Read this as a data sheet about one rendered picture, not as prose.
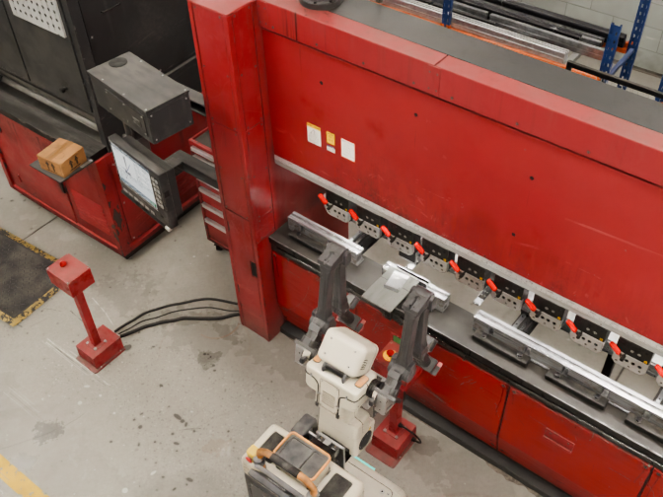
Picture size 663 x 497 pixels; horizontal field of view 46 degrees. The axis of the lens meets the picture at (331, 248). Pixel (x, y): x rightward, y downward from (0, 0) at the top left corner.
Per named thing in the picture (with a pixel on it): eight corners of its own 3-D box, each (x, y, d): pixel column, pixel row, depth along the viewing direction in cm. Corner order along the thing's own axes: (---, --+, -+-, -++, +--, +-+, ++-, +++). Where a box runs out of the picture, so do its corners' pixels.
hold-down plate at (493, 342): (471, 338, 390) (472, 334, 388) (477, 331, 393) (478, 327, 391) (525, 368, 377) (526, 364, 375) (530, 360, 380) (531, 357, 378)
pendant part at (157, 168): (121, 190, 422) (107, 136, 396) (140, 179, 428) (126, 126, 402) (170, 230, 398) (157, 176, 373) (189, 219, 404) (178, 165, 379)
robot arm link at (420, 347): (408, 290, 315) (431, 302, 310) (415, 281, 318) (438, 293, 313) (404, 355, 345) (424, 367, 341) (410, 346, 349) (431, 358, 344)
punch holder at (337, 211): (326, 212, 415) (325, 188, 403) (335, 204, 419) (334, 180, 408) (348, 224, 408) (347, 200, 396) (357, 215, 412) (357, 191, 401)
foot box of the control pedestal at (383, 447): (364, 450, 445) (364, 439, 437) (389, 420, 459) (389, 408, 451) (393, 469, 437) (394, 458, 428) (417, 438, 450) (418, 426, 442)
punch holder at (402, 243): (387, 245, 397) (388, 221, 385) (397, 235, 401) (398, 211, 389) (411, 256, 390) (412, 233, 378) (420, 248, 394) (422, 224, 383)
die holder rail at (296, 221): (288, 229, 450) (287, 216, 444) (295, 223, 453) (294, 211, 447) (357, 266, 428) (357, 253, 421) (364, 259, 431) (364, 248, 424)
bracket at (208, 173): (150, 179, 443) (148, 170, 438) (182, 158, 457) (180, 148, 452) (200, 207, 425) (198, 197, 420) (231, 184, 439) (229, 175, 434)
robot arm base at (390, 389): (371, 389, 331) (395, 402, 325) (380, 371, 331) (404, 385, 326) (378, 390, 338) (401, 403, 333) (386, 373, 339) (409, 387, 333)
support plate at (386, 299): (360, 297, 396) (360, 296, 396) (391, 267, 411) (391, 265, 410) (390, 313, 388) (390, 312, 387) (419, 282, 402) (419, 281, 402)
